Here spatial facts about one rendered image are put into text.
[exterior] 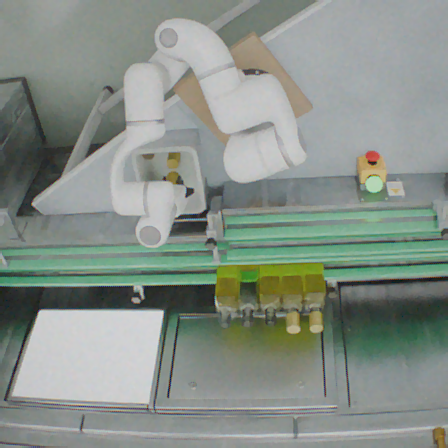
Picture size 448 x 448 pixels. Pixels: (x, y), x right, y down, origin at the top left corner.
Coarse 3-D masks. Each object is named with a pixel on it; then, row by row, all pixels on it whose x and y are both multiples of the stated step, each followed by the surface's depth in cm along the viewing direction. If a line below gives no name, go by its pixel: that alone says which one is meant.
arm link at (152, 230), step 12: (144, 192) 120; (156, 192) 119; (168, 192) 120; (144, 204) 120; (156, 204) 120; (168, 204) 120; (144, 216) 125; (156, 216) 122; (168, 216) 122; (144, 228) 123; (156, 228) 123; (168, 228) 125; (144, 240) 124; (156, 240) 124
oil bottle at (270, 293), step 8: (264, 264) 150; (272, 264) 150; (280, 264) 150; (264, 272) 148; (272, 272) 148; (280, 272) 148; (264, 280) 146; (272, 280) 146; (280, 280) 146; (264, 288) 144; (272, 288) 144; (280, 288) 144; (264, 296) 142; (272, 296) 142; (280, 296) 142; (264, 304) 142; (272, 304) 141; (280, 304) 143
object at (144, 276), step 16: (0, 272) 168; (16, 272) 167; (32, 272) 166; (48, 272) 166; (64, 272) 165; (80, 272) 164; (96, 272) 164; (112, 272) 163; (128, 272) 162; (144, 272) 162; (160, 272) 161; (176, 272) 160; (192, 272) 160; (208, 272) 159; (336, 272) 153; (352, 272) 152; (368, 272) 152; (384, 272) 151; (400, 272) 150; (416, 272) 149; (432, 272) 149
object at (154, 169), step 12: (132, 156) 143; (156, 156) 152; (180, 156) 151; (192, 156) 151; (144, 168) 151; (156, 168) 155; (168, 168) 154; (180, 168) 154; (192, 168) 154; (144, 180) 152; (156, 180) 157; (192, 180) 157; (192, 204) 157; (204, 204) 153
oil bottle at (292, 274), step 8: (288, 264) 149; (296, 264) 149; (288, 272) 147; (296, 272) 147; (288, 280) 145; (296, 280) 145; (288, 288) 143; (296, 288) 143; (288, 296) 141; (296, 296) 141; (288, 304) 141; (296, 304) 141
